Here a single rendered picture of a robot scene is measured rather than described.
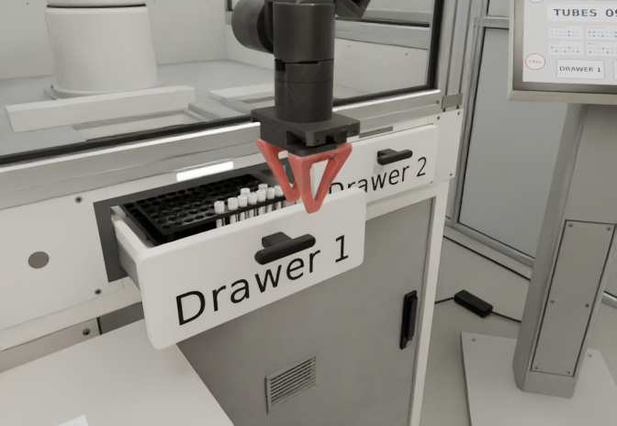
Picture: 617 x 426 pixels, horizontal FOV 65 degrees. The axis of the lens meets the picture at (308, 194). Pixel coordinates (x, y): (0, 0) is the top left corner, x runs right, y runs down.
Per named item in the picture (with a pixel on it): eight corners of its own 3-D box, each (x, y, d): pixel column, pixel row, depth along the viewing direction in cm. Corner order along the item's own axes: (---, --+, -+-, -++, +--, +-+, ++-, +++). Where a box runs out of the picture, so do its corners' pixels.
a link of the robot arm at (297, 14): (294, -10, 40) (349, -10, 42) (254, -11, 45) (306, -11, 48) (294, 75, 42) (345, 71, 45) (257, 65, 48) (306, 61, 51)
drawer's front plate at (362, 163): (433, 181, 93) (440, 126, 89) (314, 220, 78) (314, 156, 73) (426, 178, 95) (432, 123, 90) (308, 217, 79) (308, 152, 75)
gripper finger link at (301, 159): (309, 189, 56) (310, 109, 52) (351, 211, 51) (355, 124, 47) (260, 204, 52) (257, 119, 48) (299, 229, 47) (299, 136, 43)
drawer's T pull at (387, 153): (413, 157, 82) (413, 150, 81) (381, 166, 78) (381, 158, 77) (398, 151, 84) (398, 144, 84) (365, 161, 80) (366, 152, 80)
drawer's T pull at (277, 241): (317, 246, 54) (317, 235, 53) (259, 267, 50) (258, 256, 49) (297, 234, 57) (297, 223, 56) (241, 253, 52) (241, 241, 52)
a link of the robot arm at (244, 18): (327, -101, 40) (388, -35, 45) (261, -86, 48) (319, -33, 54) (260, 30, 40) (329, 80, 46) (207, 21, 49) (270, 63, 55)
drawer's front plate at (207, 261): (363, 263, 66) (367, 189, 61) (154, 353, 50) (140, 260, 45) (354, 258, 67) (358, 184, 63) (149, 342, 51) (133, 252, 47)
